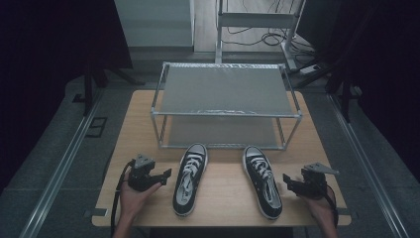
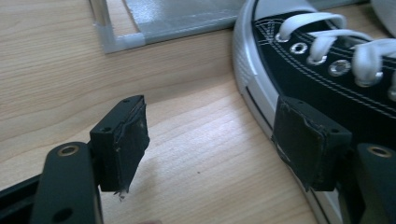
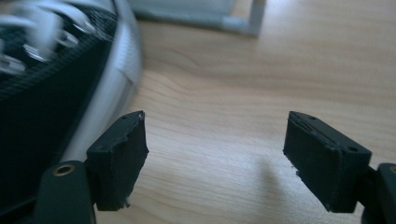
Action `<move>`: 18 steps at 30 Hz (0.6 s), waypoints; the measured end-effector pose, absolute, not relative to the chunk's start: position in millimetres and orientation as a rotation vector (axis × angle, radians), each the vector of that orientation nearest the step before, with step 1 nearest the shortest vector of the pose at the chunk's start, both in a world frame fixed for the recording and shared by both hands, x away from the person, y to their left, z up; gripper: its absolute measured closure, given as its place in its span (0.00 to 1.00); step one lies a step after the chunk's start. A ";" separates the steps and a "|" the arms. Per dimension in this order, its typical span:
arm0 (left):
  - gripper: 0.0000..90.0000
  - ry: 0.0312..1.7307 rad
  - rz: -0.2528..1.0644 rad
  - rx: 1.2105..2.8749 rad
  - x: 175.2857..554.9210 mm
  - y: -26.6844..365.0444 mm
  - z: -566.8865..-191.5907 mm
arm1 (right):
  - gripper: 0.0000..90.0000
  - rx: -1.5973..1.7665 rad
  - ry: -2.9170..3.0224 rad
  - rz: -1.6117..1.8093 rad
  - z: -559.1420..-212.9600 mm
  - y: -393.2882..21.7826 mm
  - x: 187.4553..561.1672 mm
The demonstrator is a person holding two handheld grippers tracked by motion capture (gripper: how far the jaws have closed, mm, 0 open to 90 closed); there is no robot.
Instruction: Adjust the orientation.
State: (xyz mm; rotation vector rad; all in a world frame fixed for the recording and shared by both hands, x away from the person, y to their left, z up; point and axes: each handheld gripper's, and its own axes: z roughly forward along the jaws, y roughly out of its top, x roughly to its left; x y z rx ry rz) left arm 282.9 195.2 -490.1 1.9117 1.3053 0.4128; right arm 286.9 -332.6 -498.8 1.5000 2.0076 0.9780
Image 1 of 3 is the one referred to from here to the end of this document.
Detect metal floor rail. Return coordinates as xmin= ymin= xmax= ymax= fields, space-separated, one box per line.
xmin=18 ymin=88 xmax=105 ymax=238
xmin=326 ymin=93 xmax=412 ymax=238

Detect white cabinet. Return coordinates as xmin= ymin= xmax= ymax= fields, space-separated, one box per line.
xmin=113 ymin=0 xmax=196 ymax=50

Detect grey metal shoe rack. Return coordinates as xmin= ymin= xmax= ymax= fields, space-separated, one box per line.
xmin=150 ymin=61 xmax=303 ymax=152

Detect person's left hand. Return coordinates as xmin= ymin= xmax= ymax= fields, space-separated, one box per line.
xmin=119 ymin=179 xmax=163 ymax=222

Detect grey tape patch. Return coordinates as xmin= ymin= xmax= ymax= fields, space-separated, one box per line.
xmin=83 ymin=207 xmax=109 ymax=219

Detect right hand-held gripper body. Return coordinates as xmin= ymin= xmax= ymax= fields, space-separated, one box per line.
xmin=298 ymin=162 xmax=341 ymax=201

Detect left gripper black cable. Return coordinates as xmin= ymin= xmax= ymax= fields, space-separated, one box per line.
xmin=110 ymin=159 xmax=137 ymax=238

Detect white metal stand frame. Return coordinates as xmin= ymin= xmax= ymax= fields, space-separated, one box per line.
xmin=214 ymin=0 xmax=307 ymax=72

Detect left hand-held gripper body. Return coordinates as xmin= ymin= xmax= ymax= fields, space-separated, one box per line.
xmin=127 ymin=153 xmax=166 ymax=193

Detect dark curtain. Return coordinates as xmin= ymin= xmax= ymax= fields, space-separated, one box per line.
xmin=295 ymin=0 xmax=420 ymax=182
xmin=0 ymin=0 xmax=134 ymax=196

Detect white power strip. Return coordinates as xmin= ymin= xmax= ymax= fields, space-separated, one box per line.
xmin=298 ymin=63 xmax=321 ymax=75

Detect black metal stand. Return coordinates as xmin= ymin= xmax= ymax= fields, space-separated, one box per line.
xmin=293 ymin=63 xmax=365 ymax=124
xmin=72 ymin=60 xmax=147 ymax=117

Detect black canvas sneaker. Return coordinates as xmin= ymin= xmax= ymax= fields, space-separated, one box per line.
xmin=242 ymin=145 xmax=284 ymax=221
xmin=171 ymin=142 xmax=209 ymax=218

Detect person's right hand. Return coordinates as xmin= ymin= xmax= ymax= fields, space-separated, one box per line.
xmin=298 ymin=185 xmax=338 ymax=230

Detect black floor cables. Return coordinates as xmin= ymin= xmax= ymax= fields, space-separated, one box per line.
xmin=221 ymin=0 xmax=316 ymax=58

